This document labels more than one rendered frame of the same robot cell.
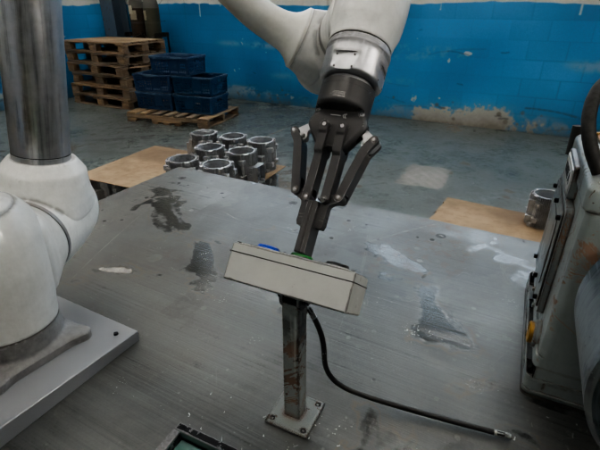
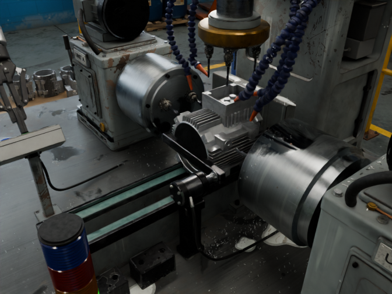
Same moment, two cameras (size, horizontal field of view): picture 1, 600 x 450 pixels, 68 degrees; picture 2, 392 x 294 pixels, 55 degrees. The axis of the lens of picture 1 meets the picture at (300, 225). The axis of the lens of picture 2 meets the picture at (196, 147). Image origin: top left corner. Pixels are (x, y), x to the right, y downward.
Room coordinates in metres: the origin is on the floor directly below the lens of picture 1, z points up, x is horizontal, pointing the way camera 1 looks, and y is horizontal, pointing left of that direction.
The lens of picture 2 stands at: (-0.29, 0.57, 1.58)
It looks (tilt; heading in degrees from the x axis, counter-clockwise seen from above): 32 degrees down; 296
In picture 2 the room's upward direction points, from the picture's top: straight up
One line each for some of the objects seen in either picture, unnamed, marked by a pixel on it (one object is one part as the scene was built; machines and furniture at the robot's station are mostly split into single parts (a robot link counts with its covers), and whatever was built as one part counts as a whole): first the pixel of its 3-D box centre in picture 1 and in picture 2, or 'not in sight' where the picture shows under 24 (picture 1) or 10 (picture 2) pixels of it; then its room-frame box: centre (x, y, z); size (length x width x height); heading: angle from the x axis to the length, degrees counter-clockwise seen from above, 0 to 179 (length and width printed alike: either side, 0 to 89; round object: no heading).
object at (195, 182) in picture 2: not in sight; (251, 196); (-0.08, -0.20, 0.92); 0.45 x 0.13 x 0.24; 64
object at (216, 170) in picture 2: not in sight; (191, 156); (0.09, -0.18, 1.01); 0.26 x 0.04 x 0.03; 154
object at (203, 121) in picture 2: not in sight; (217, 137); (0.07, -0.30, 1.01); 0.20 x 0.19 x 0.19; 64
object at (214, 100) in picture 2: not in sight; (229, 104); (0.05, -0.33, 1.11); 0.12 x 0.11 x 0.07; 64
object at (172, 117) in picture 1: (180, 87); not in sight; (5.86, 1.53, 0.39); 1.20 x 0.80 x 0.79; 69
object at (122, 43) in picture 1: (119, 70); not in sight; (6.96, 2.72, 0.45); 1.26 x 0.86 x 0.89; 61
